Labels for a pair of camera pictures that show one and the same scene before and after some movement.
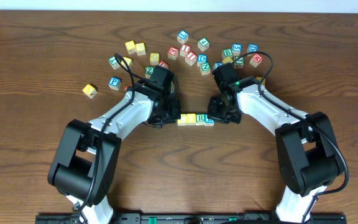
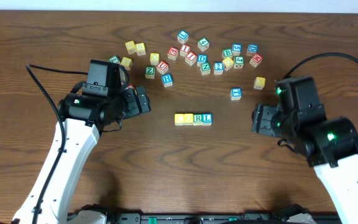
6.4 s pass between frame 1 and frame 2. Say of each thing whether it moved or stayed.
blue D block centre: stayed
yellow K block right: stayed
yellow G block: stayed
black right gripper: moved
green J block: stayed
